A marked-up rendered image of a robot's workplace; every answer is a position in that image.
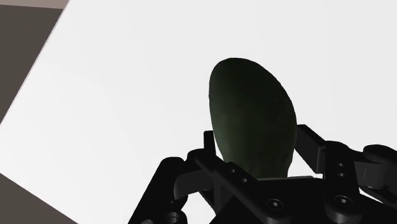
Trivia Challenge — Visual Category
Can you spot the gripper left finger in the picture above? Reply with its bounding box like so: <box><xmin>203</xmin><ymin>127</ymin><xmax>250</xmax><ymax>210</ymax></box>
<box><xmin>128</xmin><ymin>130</ymin><xmax>292</xmax><ymax>224</ymax></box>

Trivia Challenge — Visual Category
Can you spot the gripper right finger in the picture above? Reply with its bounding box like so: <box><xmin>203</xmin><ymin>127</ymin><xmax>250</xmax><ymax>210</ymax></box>
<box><xmin>293</xmin><ymin>124</ymin><xmax>397</xmax><ymax>224</ymax></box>

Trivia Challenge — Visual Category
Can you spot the dark green oval fruit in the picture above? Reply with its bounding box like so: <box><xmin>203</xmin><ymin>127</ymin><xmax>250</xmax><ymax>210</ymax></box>
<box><xmin>208</xmin><ymin>57</ymin><xmax>298</xmax><ymax>179</ymax></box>

